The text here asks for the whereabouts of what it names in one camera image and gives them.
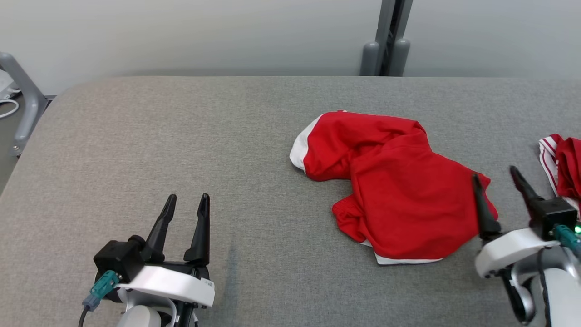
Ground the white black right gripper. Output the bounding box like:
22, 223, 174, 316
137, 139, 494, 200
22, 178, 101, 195
471, 166, 561, 278

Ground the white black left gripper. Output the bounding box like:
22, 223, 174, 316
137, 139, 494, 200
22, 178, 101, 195
95, 193, 216, 308

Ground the red jersey white striped trim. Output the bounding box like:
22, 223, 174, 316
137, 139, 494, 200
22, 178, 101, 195
538, 134, 581, 214

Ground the red shorts white side panel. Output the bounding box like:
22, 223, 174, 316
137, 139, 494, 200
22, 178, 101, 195
290, 110, 499, 265

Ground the white square power strip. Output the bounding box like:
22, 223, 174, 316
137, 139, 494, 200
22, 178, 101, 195
0, 68, 21, 100

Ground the black cable teal plug right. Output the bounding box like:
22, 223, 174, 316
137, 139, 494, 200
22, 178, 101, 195
553, 224, 581, 260

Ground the black cable teal plug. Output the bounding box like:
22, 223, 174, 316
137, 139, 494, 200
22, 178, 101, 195
78, 270, 121, 327
553, 224, 581, 260

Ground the black cable teal plug left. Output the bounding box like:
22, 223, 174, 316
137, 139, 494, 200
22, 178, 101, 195
78, 270, 121, 327

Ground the grey metal frame leg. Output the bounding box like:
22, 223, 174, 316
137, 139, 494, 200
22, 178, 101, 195
0, 51, 49, 157

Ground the white power cable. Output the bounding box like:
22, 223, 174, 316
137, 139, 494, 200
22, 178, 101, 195
0, 98, 20, 119

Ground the grey double partition post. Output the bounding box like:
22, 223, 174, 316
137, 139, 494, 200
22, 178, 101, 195
360, 0, 414, 77

